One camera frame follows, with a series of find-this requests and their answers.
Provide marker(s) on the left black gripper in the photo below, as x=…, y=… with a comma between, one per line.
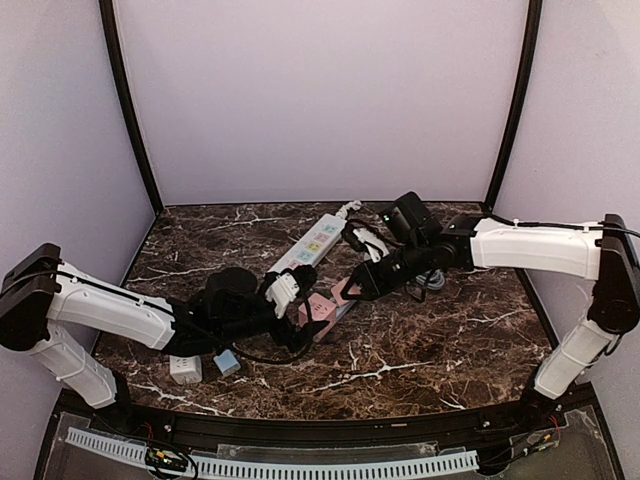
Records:
x=288, y=327

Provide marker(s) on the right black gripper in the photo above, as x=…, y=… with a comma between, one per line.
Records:
x=379, y=273

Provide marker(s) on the large pink cube socket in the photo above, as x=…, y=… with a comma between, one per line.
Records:
x=323, y=309

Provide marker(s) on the grey-blue power strip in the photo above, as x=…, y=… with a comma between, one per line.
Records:
x=343, y=308

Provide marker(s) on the white multicolour power strip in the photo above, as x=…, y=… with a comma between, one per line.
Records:
x=315, y=244

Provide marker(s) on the small blue plug adapter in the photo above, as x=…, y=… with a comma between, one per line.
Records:
x=227, y=363

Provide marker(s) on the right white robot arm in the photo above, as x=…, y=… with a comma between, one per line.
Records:
x=601, y=252

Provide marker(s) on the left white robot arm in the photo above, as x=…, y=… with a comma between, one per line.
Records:
x=43, y=292

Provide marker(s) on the white cube socket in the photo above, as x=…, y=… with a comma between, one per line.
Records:
x=185, y=370

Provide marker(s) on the small circuit board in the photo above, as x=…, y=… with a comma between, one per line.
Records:
x=165, y=459

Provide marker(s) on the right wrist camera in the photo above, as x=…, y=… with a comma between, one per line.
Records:
x=364, y=240

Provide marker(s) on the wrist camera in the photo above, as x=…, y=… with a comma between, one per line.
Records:
x=364, y=240
x=281, y=288

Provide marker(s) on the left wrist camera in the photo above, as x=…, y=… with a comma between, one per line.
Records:
x=281, y=288

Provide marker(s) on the black front table rail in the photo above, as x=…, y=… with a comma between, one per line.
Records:
x=482, y=428

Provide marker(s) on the white slotted cable duct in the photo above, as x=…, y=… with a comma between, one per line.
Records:
x=235, y=462

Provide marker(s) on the right black frame post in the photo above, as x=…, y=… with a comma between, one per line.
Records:
x=526, y=60

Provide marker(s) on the black frame post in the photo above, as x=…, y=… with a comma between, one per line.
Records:
x=125, y=98
x=526, y=60

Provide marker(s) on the left black frame post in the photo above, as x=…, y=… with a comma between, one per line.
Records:
x=125, y=98

